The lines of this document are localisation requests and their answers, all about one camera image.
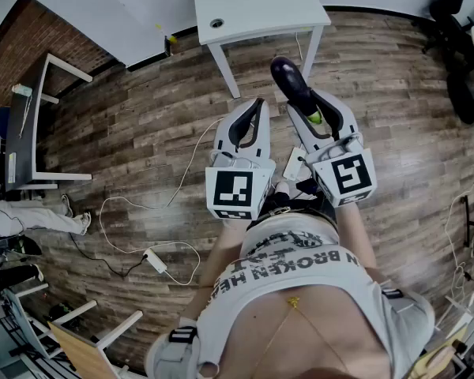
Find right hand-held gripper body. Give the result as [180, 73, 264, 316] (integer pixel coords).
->
[303, 132, 378, 208]

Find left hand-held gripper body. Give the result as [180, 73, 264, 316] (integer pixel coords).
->
[204, 148, 277, 221]

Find purple eggplant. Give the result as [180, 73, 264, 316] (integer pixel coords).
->
[269, 55, 324, 125]

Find person's left forearm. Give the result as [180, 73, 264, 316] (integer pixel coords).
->
[180, 217, 249, 325]

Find person's right forearm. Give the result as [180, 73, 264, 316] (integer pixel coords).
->
[333, 200, 380, 272]

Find white table top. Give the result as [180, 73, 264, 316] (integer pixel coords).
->
[191, 0, 332, 100]

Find flat white power strip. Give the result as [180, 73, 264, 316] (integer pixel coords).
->
[282, 147, 307, 181]

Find person's black trousers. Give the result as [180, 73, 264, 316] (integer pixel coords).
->
[260, 179, 337, 228]

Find belt with gold buckle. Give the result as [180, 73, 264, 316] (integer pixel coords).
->
[266, 206, 301, 217]

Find white printed t-shirt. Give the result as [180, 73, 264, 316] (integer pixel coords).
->
[195, 213, 394, 377]

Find small black yellow fixture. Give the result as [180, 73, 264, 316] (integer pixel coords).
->
[164, 33, 179, 57]

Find black office chair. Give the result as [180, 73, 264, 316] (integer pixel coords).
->
[421, 0, 474, 54]
[444, 25, 474, 125]

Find person's bare upper body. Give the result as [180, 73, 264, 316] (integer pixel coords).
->
[220, 284, 392, 379]

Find cluttered equipment desk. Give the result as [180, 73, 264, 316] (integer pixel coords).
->
[434, 290, 474, 379]

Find blue chair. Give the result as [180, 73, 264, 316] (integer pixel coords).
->
[0, 107, 11, 153]

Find white metal rack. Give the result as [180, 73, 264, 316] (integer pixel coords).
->
[0, 282, 52, 370]

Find white power strip with cable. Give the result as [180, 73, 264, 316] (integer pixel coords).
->
[142, 248, 169, 275]

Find thin white cable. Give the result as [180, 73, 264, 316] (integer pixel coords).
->
[444, 163, 474, 291]

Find long white cable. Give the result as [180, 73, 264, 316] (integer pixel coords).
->
[98, 117, 222, 287]

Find thin gold necklace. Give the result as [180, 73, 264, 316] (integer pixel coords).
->
[256, 296, 352, 374]

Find black cable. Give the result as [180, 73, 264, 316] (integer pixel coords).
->
[69, 233, 147, 278]

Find grey shoulder strap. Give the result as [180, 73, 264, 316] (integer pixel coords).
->
[378, 280, 435, 379]
[145, 317, 201, 379]

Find grey desk with white frame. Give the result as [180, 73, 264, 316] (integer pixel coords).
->
[4, 52, 94, 192]

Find wooden chair with white frame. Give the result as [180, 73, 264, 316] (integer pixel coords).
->
[48, 300, 144, 379]

